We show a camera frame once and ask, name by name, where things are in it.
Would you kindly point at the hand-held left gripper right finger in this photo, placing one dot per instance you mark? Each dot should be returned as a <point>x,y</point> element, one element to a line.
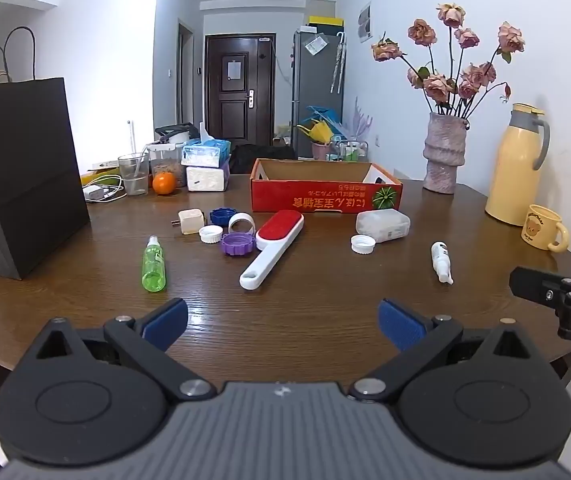
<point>400,322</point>

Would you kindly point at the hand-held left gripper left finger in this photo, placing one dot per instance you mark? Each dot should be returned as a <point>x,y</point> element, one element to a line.
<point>165,320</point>

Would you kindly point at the green spray bottle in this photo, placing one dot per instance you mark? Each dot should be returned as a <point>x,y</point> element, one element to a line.
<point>154,267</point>

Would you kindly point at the white bottle cap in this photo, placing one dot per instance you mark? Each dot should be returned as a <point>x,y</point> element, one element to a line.
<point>211,234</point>
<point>363,244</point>

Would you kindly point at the clear cotton swab box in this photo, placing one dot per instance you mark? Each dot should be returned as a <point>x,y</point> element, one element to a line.
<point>384,224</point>

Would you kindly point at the beige plug charger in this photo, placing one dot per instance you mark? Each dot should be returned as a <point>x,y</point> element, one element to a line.
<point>189,221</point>

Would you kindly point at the purple bottle cap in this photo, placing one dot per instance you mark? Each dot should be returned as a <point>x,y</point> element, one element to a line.
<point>238,244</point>

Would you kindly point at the blue bottle cap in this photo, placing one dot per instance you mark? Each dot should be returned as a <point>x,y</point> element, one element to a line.
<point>221,216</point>

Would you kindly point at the white tape roll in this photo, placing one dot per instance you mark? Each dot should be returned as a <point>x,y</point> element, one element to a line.
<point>243,222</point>

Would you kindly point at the red and white lint brush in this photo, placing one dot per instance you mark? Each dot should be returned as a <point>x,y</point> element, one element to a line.
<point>278,232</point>

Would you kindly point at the red cardboard box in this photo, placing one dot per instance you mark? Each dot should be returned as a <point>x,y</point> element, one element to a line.
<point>315,197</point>

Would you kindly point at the yellow bear mug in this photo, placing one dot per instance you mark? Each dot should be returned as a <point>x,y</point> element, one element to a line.
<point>540,227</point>

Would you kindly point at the small white spray bottle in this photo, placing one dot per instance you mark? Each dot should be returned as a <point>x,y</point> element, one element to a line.
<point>440,257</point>

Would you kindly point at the yellow thermos jug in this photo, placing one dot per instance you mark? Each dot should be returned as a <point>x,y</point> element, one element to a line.
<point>513,170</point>

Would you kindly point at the orange fruit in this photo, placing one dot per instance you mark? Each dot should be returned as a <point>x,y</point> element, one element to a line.
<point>164,183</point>

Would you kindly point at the clear glass cup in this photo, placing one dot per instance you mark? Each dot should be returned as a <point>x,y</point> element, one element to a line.
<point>134,177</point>

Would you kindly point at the purple tissue pack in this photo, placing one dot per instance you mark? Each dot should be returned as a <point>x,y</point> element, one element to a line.
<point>208,178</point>

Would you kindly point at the pink textured vase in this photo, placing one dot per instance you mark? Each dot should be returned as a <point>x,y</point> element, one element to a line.
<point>444,155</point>

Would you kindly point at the clear plastic food container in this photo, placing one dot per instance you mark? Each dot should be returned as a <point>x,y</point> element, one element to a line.
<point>168,160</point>

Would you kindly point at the yellow packet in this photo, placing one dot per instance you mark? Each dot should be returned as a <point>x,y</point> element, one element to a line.
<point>90,177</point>

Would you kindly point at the blue tissue pack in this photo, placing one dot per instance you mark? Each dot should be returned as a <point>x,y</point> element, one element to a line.
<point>206,152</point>

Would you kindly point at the black and white appliance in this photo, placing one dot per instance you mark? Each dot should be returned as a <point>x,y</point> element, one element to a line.
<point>178,132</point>

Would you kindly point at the pink bucket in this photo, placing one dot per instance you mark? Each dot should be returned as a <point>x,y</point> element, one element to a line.
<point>320,151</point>

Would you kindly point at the black paper bag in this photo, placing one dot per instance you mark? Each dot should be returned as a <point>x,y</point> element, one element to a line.
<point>25,175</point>

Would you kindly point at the purple feather decoration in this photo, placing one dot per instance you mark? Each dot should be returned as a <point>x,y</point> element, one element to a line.
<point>360,120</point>

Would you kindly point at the yellow hangers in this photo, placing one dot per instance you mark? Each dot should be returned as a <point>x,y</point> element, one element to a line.
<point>318,132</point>

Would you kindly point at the dried pink roses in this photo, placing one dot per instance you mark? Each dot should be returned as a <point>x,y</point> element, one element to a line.
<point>470,77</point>

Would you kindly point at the cardboard boxes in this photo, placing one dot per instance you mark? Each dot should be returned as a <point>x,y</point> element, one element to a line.
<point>284,136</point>

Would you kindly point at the blue hangers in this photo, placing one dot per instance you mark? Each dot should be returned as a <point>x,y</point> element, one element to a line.
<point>324,114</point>

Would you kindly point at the dark brown door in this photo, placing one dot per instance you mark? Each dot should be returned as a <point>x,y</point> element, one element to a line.
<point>239,105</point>

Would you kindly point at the side room door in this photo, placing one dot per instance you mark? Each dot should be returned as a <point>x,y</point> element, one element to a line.
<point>185,75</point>

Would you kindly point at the grey fridge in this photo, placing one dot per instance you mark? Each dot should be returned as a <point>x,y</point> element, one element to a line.
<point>315,85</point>

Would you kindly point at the paper sheet on door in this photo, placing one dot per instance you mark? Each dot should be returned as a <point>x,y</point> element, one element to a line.
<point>233,69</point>

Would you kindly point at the folded white umbrella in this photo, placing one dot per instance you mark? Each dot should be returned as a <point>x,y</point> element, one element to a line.
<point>338,62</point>

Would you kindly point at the clear plastic bag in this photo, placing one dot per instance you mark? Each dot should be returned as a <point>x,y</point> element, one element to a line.
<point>315,45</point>

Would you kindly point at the yellow and black box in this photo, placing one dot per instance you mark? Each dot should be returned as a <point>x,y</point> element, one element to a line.
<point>326,22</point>

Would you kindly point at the wall poster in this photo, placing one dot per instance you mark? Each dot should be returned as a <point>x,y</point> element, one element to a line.
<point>364,22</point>

